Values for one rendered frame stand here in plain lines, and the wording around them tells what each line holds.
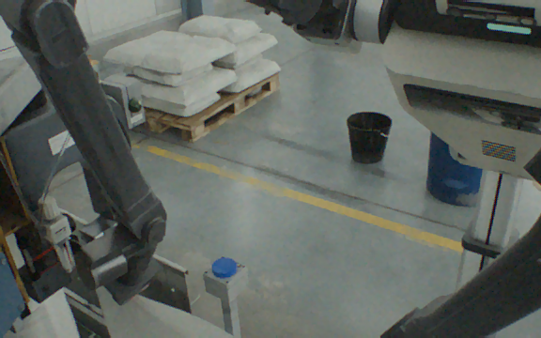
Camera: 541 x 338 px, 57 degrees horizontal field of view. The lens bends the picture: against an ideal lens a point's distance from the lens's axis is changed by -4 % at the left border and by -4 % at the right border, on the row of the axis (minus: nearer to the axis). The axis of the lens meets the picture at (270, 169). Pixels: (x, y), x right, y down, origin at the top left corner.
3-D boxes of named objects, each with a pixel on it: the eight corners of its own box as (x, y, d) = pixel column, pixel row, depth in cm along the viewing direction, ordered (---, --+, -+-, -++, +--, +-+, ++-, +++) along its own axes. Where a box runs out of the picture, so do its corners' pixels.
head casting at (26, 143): (144, 205, 108) (117, 70, 94) (47, 269, 91) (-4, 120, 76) (60, 170, 124) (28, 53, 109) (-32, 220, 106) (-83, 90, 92)
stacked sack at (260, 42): (282, 48, 440) (281, 31, 433) (234, 71, 393) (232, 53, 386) (241, 41, 463) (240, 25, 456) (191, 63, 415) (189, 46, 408)
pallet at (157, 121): (279, 88, 457) (279, 73, 450) (193, 143, 371) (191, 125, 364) (208, 75, 497) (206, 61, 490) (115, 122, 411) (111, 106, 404)
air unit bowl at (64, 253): (79, 265, 90) (70, 238, 87) (66, 274, 88) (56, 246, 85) (69, 259, 92) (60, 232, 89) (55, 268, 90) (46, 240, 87)
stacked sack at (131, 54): (200, 48, 408) (198, 31, 401) (137, 74, 364) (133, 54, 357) (164, 42, 432) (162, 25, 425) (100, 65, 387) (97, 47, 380)
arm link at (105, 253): (168, 217, 76) (133, 186, 80) (100, 250, 69) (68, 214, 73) (163, 270, 83) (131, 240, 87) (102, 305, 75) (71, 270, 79)
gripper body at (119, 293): (92, 280, 86) (98, 257, 81) (136, 248, 93) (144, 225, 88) (118, 306, 85) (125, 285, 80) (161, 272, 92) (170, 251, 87)
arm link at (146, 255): (166, 241, 81) (146, 215, 83) (131, 260, 77) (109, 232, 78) (157, 263, 86) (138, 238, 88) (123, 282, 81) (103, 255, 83)
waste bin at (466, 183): (510, 178, 308) (530, 78, 275) (489, 222, 272) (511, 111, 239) (435, 160, 332) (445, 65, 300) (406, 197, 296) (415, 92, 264)
